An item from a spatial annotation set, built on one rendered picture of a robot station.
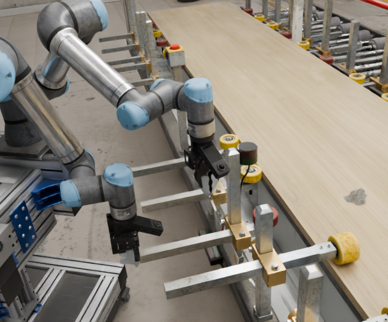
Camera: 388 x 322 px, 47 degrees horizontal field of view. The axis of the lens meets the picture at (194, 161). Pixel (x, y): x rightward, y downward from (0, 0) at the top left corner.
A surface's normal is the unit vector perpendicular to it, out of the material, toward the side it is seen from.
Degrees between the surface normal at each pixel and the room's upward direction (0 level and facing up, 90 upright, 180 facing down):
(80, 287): 0
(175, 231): 0
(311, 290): 90
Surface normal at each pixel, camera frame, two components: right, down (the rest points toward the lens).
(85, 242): -0.07, -0.84
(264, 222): 0.25, 0.50
